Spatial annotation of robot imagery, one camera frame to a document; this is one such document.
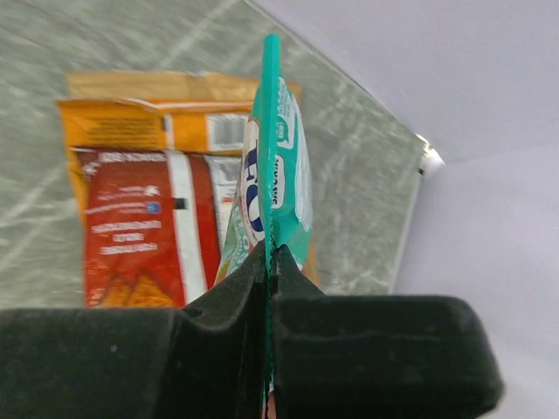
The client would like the red snack packet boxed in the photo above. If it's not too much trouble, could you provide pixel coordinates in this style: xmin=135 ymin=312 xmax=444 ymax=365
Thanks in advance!
xmin=74 ymin=148 xmax=240 ymax=307

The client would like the teal Fox's candy packet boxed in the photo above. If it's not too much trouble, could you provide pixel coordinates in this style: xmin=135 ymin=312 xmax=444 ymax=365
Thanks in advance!
xmin=213 ymin=33 xmax=315 ymax=289

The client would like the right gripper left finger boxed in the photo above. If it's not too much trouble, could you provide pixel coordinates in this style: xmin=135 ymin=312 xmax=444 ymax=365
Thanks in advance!
xmin=1 ymin=245 xmax=266 ymax=418

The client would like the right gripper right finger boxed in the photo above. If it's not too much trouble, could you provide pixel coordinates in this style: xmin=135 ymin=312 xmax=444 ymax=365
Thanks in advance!
xmin=272 ymin=247 xmax=504 ymax=418

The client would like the orange striped snack packet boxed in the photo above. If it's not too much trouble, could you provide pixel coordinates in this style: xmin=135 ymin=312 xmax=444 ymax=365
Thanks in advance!
xmin=59 ymin=99 xmax=318 ymax=281

